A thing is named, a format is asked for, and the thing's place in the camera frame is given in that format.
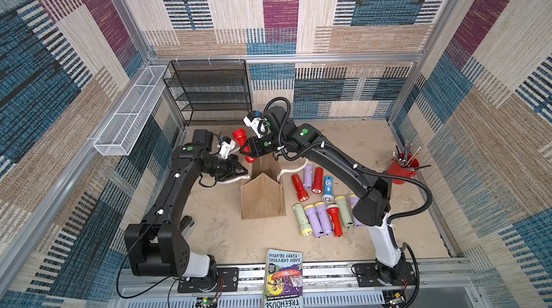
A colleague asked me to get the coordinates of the brown jute tote bag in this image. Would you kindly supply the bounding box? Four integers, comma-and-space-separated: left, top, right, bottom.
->
224, 155, 308, 220

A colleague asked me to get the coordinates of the green flashlight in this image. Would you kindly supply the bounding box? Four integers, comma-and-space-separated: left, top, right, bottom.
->
293, 203, 313, 236
334, 195, 355, 229

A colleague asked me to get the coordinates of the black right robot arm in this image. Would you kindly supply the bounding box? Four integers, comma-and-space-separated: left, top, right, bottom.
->
240, 105, 408, 285

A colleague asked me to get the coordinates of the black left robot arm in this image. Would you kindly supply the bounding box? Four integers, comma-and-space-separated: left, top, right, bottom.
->
124, 130, 248, 287

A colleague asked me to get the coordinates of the purple flashlight upper row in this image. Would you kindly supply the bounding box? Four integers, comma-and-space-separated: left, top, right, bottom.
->
303, 162, 314, 190

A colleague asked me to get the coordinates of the black white stapler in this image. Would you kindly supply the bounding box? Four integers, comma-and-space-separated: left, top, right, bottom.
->
179, 215, 196, 242

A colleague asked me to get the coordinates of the blue flashlight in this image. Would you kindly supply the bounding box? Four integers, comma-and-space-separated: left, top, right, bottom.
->
322, 176, 334, 204

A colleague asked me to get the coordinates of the red flashlight lower row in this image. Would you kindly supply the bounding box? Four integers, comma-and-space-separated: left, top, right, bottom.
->
326, 204, 343, 237

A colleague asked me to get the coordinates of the colourful treehouse book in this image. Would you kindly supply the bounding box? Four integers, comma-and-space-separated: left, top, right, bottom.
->
262, 249, 304, 308

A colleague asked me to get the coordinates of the red pen cup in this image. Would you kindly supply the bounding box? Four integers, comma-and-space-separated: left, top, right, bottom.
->
387, 142, 431, 178

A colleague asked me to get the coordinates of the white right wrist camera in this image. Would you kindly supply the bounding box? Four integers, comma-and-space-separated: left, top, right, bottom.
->
243, 110, 268, 138

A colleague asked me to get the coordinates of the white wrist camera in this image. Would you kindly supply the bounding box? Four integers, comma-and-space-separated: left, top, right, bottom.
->
243, 110, 268, 138
217, 136, 237, 160

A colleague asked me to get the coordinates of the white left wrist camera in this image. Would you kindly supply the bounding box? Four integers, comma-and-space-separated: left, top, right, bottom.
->
217, 136, 237, 160

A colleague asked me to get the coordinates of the black wire shelf rack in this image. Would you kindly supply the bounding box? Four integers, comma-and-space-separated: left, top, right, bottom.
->
164, 60, 252, 126

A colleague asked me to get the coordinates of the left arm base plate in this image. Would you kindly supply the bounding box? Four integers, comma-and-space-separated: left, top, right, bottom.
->
177, 267, 239, 294

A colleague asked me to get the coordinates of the white mesh wall basket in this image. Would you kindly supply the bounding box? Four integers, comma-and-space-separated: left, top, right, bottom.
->
93, 66, 167, 156

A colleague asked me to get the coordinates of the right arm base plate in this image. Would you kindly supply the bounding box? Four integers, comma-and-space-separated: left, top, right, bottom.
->
352, 261, 418, 287

